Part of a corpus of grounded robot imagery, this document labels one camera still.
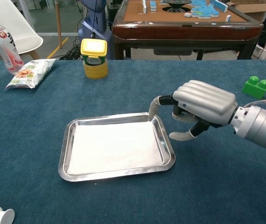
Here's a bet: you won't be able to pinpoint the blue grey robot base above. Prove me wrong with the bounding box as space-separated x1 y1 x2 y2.
78 0 113 60

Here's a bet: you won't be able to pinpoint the yellow lidded jar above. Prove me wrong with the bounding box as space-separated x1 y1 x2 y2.
80 38 109 80

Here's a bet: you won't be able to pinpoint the black table centre dome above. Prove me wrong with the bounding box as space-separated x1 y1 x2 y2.
162 0 192 13

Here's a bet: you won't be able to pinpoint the clear bottle pink label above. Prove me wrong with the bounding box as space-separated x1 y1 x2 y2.
0 16 25 75

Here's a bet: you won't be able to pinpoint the white chair wooden legs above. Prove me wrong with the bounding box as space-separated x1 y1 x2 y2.
0 0 44 60

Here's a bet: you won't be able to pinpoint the white snack bag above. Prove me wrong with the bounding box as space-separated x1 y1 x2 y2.
5 58 56 90

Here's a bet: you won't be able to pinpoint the blue mahjong tile pile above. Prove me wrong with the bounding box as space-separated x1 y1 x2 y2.
190 0 220 19

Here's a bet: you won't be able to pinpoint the brown mahjong table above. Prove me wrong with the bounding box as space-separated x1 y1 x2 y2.
111 0 264 61

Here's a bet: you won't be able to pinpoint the wooden pole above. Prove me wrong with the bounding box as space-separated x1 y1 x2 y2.
55 0 63 49

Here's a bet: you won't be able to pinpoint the green building block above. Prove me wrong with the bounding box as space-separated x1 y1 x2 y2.
241 76 266 100

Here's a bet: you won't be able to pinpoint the black hanging cable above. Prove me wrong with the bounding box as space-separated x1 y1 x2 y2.
90 0 99 39

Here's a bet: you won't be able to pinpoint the silver metal tray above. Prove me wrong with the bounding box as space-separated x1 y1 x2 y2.
58 112 176 182

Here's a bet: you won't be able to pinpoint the blue mahjong tile row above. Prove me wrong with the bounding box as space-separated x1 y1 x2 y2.
213 0 229 13

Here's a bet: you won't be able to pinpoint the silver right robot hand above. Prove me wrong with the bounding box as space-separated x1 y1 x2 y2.
148 80 238 142

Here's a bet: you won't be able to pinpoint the black floor cable bundle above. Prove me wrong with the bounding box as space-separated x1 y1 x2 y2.
59 37 82 60

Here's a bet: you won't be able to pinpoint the white paper sheet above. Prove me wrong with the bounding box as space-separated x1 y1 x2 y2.
67 118 163 175

